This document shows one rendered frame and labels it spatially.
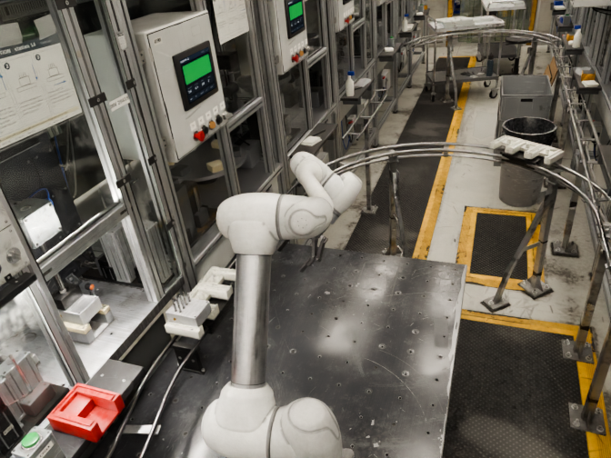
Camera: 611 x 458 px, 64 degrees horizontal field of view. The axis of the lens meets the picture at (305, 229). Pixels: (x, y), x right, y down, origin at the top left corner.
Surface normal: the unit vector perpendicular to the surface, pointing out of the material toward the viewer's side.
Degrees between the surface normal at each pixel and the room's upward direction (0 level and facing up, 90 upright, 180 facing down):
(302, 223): 69
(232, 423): 52
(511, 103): 91
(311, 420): 5
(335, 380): 0
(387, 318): 0
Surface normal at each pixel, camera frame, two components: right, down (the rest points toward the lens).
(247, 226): -0.21, 0.06
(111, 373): -0.10, -0.85
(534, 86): -0.31, 0.51
